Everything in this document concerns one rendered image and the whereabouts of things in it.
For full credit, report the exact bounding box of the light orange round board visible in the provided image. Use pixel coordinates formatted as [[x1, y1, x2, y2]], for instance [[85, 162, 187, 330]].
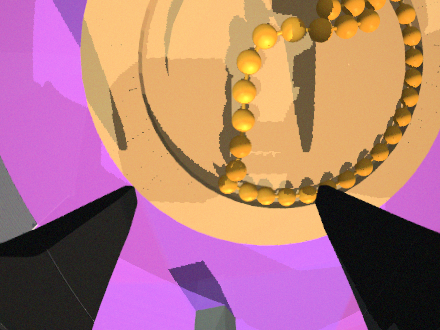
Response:
[[80, 0, 440, 246]]

